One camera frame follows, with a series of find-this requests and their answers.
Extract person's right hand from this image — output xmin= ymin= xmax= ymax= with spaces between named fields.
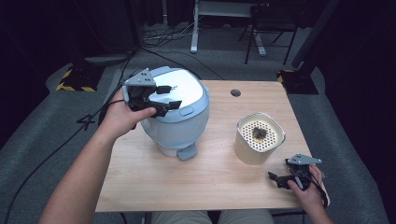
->
xmin=288 ymin=164 xmax=326 ymax=214

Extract left hand-held gripper cable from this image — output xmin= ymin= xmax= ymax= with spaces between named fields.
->
xmin=97 ymin=98 xmax=126 ymax=127

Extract person's leg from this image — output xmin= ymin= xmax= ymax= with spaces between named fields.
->
xmin=218 ymin=208 xmax=275 ymax=224
xmin=150 ymin=210 xmax=213 ymax=224

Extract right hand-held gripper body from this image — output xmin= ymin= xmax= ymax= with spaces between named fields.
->
xmin=286 ymin=153 xmax=322 ymax=190

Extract yellow black striped stand base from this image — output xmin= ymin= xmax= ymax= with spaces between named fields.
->
xmin=55 ymin=63 xmax=98 ymax=92
xmin=276 ymin=68 xmax=319 ymax=95

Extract hand-held gripper cable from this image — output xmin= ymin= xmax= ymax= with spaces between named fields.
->
xmin=306 ymin=172 xmax=329 ymax=209
xmin=97 ymin=98 xmax=126 ymax=127

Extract grey floor cable cover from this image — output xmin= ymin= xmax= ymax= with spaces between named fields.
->
xmin=103 ymin=68 xmax=125 ymax=106

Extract person's left hand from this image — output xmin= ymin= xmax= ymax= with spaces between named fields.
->
xmin=97 ymin=99 xmax=158 ymax=142

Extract beige container with perforated strainer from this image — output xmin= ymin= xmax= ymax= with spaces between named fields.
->
xmin=233 ymin=111 xmax=287 ymax=166

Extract white desk frame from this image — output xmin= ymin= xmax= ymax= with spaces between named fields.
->
xmin=190 ymin=0 xmax=267 ymax=57

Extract bundle of floor cables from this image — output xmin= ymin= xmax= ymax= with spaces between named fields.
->
xmin=142 ymin=18 xmax=202 ymax=43

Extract black tape floor mark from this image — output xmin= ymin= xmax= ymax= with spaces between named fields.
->
xmin=77 ymin=114 xmax=96 ymax=131

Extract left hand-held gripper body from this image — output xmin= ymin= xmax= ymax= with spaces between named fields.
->
xmin=121 ymin=68 xmax=158 ymax=112

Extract black chair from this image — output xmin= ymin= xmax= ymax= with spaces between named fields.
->
xmin=237 ymin=3 xmax=300 ymax=65

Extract person's left leg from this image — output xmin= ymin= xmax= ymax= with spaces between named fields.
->
xmin=150 ymin=210 xmax=213 ymax=224

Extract light blue rice cooker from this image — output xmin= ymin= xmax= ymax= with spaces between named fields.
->
xmin=138 ymin=65 xmax=211 ymax=162

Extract right hand-held gripper cable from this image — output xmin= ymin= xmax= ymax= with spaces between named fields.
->
xmin=306 ymin=172 xmax=329 ymax=209

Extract person's right leg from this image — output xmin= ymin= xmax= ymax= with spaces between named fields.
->
xmin=218 ymin=208 xmax=275 ymax=224

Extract dark and yellow food scraps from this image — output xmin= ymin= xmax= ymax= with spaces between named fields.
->
xmin=251 ymin=126 xmax=269 ymax=142

